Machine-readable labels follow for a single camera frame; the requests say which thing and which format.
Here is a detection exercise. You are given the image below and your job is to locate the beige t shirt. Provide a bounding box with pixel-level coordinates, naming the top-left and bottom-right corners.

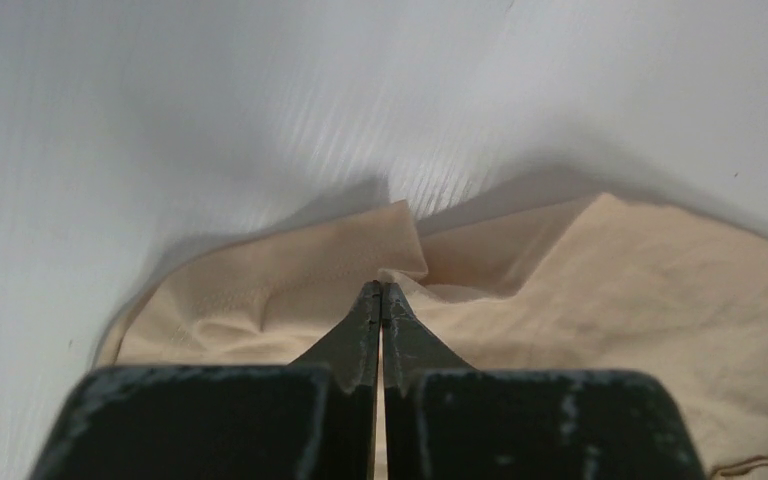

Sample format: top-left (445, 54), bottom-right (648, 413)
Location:
top-left (97, 194), bottom-right (768, 479)

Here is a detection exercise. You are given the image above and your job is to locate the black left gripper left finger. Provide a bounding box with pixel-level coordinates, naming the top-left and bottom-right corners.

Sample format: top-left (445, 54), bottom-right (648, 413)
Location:
top-left (31, 281), bottom-right (382, 479)

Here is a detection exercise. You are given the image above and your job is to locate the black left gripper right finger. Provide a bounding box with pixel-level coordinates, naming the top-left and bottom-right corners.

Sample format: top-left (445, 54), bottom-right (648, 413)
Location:
top-left (382, 283), bottom-right (704, 479)

